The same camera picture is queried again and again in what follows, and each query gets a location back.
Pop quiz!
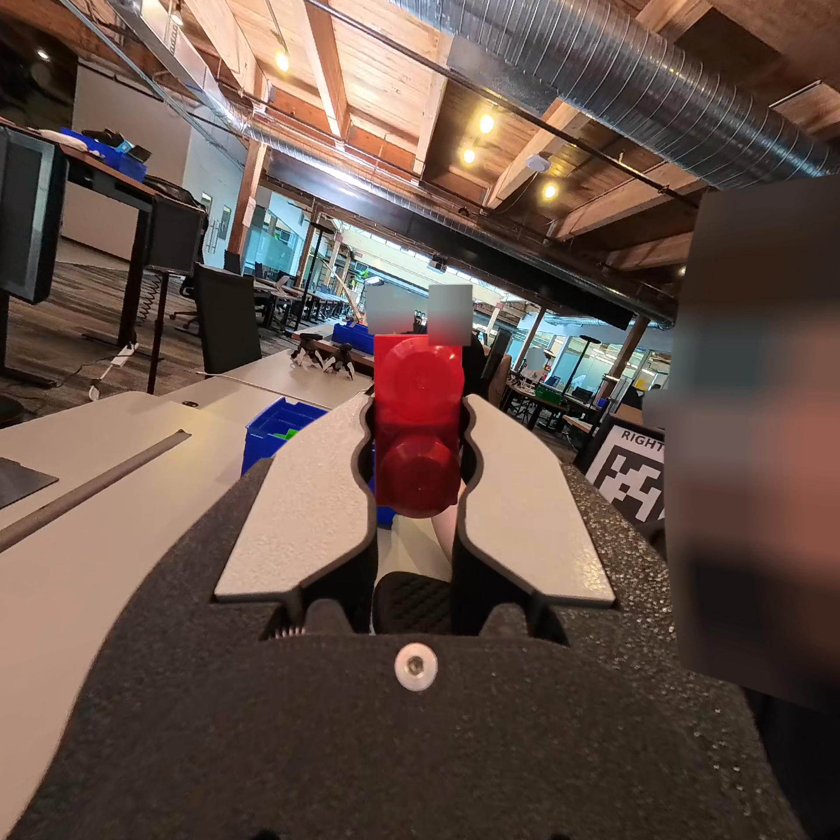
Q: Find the dark display on stand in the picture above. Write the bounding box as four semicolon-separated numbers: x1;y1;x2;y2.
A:
0;125;70;388

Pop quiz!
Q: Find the dark metal desk plate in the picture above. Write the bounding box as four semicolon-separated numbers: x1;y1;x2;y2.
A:
0;457;59;509

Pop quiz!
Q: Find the adjacent grey desk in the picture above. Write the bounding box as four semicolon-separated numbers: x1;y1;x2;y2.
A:
197;322;375;411

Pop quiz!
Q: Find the small blue bin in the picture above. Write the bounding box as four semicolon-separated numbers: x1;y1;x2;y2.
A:
331;322;376;355

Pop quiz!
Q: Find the framed marker sign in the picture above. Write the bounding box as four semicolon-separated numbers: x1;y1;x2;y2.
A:
581;413;667;526

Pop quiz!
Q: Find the blue storage bin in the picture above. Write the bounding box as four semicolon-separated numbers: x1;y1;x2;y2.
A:
59;126;148;181

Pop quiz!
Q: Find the tall brown-top desk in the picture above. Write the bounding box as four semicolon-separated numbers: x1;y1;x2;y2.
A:
0;118;211;395

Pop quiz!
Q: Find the silver air duct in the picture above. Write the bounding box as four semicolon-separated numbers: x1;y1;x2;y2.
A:
407;0;840;191

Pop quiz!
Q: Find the black round mat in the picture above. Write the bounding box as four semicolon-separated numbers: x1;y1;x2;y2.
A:
373;571;454;636

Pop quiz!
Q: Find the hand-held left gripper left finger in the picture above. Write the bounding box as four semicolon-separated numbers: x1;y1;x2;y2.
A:
215;394;380;631

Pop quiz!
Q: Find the black floor lamp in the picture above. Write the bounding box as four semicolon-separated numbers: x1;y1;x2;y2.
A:
571;335;601;388

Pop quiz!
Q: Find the black hanging box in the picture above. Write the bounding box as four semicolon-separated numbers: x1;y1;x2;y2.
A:
146;197;207;273

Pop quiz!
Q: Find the brown coat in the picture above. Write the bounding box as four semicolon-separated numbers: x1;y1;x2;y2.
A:
486;354;513;408

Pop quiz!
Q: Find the blue plastic bin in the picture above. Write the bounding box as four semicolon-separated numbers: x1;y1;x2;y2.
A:
241;395;398;526

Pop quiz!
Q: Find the person's right forearm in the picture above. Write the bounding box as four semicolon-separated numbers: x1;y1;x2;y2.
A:
430;505;459;567

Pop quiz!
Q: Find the black office chair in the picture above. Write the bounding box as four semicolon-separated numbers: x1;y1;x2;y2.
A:
195;262;263;375

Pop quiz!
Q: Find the white power strip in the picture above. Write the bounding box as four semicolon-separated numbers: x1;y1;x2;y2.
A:
88;341;140;401

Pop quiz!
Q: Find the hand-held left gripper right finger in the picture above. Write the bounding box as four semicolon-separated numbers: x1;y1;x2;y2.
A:
454;392;616;634

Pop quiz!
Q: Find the red two-stud toy block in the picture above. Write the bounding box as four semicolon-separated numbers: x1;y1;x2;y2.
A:
373;333;466;519

